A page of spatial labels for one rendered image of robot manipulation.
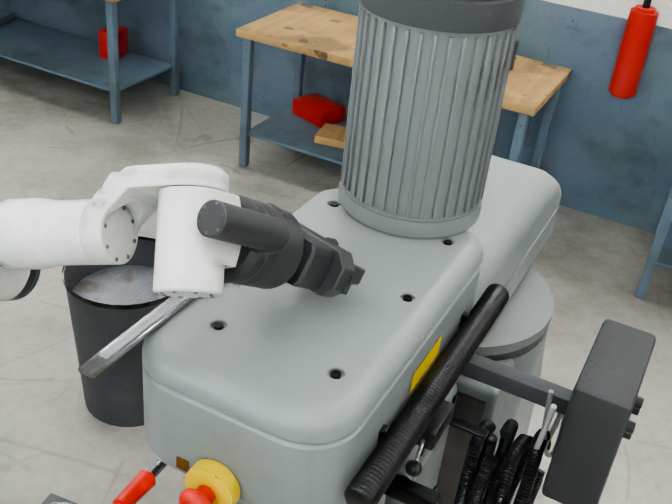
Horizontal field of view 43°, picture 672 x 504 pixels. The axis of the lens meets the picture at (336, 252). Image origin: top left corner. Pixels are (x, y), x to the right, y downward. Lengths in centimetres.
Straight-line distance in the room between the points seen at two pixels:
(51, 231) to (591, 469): 81
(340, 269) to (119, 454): 261
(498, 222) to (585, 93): 384
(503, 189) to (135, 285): 211
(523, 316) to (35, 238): 99
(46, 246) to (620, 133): 467
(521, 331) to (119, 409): 221
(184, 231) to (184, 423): 23
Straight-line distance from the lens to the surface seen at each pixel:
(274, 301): 98
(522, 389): 135
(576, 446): 127
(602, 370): 126
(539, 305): 166
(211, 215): 76
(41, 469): 346
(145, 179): 82
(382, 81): 107
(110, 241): 85
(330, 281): 93
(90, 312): 322
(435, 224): 113
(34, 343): 403
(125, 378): 338
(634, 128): 531
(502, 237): 146
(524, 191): 161
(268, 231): 80
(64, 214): 86
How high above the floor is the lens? 246
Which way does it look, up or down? 32 degrees down
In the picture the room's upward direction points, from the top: 6 degrees clockwise
